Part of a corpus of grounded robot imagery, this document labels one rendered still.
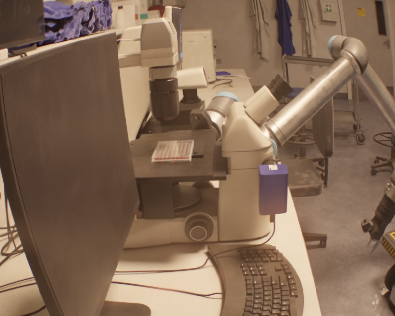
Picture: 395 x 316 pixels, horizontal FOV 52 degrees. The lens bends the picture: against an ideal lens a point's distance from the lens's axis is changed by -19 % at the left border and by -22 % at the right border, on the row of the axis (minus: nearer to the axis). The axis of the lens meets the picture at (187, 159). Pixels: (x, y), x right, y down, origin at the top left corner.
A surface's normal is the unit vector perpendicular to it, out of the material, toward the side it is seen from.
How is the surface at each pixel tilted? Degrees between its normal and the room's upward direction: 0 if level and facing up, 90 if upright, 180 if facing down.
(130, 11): 90
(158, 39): 90
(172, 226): 90
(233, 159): 90
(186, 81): 81
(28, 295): 0
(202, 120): 115
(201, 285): 0
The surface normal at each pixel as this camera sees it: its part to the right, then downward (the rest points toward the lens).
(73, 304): 0.99, -0.11
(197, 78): -0.16, 0.13
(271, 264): 0.01, -0.96
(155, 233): 0.25, 0.27
